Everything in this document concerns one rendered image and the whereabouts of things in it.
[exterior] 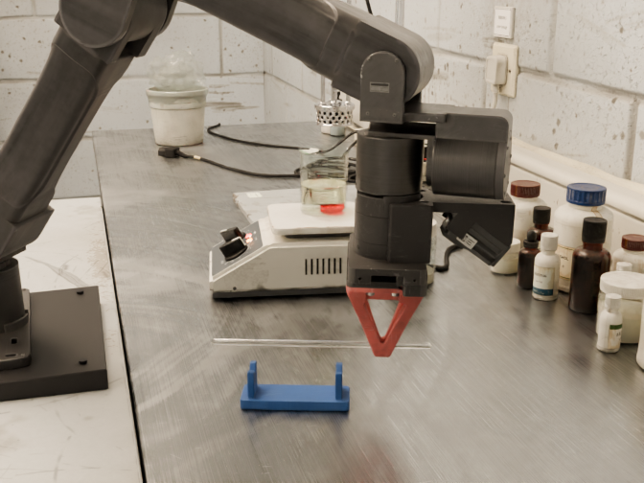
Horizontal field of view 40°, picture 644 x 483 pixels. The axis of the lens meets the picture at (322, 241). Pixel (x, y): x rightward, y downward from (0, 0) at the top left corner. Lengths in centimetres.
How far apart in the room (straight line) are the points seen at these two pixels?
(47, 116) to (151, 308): 32
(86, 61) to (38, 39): 262
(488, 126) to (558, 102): 70
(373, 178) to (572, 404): 29
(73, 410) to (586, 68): 86
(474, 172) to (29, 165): 41
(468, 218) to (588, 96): 62
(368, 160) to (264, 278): 38
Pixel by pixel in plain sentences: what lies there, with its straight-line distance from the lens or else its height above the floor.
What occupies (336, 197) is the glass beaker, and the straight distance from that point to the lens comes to 111.
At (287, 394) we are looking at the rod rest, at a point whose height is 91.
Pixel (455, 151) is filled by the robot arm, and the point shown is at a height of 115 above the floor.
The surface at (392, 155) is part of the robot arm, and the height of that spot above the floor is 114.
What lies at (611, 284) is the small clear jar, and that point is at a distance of 99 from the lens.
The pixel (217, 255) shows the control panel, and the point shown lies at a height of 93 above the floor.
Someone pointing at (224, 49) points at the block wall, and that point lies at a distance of 348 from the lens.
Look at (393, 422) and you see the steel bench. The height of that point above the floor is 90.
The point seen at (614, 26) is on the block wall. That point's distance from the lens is 129.
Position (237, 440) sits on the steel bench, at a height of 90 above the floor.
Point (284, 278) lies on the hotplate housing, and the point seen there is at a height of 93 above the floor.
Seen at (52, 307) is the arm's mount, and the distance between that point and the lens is 104.
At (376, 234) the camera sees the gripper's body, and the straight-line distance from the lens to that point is 74.
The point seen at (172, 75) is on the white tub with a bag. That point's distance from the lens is 204.
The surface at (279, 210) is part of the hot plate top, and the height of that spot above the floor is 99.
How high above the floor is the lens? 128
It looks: 17 degrees down
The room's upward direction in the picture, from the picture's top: straight up
